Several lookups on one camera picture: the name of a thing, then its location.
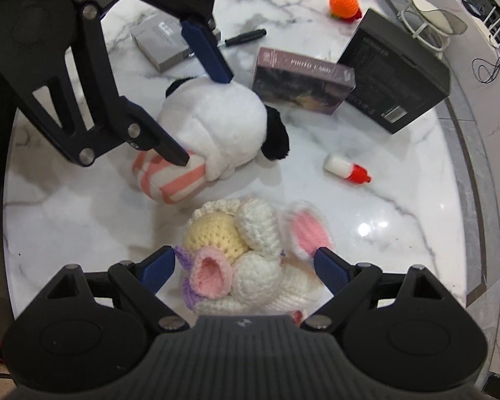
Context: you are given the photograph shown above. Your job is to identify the black cable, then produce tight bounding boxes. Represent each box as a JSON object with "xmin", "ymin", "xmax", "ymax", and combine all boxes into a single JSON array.
[{"xmin": 472, "ymin": 46, "xmax": 500, "ymax": 85}]

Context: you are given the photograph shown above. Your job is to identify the grey box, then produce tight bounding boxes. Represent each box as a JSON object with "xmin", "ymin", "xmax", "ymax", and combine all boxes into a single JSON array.
[{"xmin": 130, "ymin": 12, "xmax": 193, "ymax": 72}]

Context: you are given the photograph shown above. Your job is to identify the white plush toy black ears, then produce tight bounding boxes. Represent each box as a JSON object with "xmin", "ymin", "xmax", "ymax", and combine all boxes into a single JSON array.
[{"xmin": 132, "ymin": 77, "xmax": 291, "ymax": 206}]

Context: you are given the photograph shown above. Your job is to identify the orange crochet ball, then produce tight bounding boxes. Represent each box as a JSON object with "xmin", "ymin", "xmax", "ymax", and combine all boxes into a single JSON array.
[{"xmin": 326, "ymin": 0, "xmax": 363, "ymax": 24}]

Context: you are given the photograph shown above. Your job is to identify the white bottle red cap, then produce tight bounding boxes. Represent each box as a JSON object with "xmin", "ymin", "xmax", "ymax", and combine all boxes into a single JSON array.
[{"xmin": 323, "ymin": 153, "xmax": 373, "ymax": 184}]

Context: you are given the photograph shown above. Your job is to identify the dark photo card box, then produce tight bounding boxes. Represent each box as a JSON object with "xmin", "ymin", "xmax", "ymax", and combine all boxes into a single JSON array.
[{"xmin": 252, "ymin": 47, "xmax": 356, "ymax": 116}]

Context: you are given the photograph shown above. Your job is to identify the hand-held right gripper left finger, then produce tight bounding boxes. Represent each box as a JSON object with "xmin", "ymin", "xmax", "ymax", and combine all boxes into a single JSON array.
[{"xmin": 46, "ymin": 246, "xmax": 191, "ymax": 335}]

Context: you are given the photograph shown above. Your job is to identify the white crochet bunny toy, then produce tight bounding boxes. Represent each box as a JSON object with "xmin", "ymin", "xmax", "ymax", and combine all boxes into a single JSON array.
[{"xmin": 174, "ymin": 199, "xmax": 335, "ymax": 326}]

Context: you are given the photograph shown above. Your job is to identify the black screwdriver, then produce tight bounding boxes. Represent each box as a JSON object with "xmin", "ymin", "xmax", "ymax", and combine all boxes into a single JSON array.
[{"xmin": 217, "ymin": 28, "xmax": 268, "ymax": 48}]

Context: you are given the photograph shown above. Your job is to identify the white round stool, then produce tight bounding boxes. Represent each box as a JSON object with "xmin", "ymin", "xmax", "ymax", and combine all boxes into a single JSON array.
[{"xmin": 397, "ymin": 0, "xmax": 470, "ymax": 61}]

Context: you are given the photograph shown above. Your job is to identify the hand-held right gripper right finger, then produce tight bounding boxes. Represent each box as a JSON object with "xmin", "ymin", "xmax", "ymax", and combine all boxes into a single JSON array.
[{"xmin": 299, "ymin": 247, "xmax": 444, "ymax": 335}]

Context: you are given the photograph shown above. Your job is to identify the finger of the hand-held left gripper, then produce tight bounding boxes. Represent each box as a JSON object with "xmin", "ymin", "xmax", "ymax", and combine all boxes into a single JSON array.
[
  {"xmin": 95, "ymin": 0, "xmax": 235, "ymax": 85},
  {"xmin": 0, "ymin": 2, "xmax": 191, "ymax": 168}
]

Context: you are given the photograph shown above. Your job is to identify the white router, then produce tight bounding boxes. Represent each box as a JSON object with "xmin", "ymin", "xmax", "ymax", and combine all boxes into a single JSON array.
[{"xmin": 483, "ymin": 8, "xmax": 500, "ymax": 51}]

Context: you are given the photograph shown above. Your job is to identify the large black box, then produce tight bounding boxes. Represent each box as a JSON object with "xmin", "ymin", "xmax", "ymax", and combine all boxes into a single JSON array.
[{"xmin": 337, "ymin": 8, "xmax": 451, "ymax": 135}]

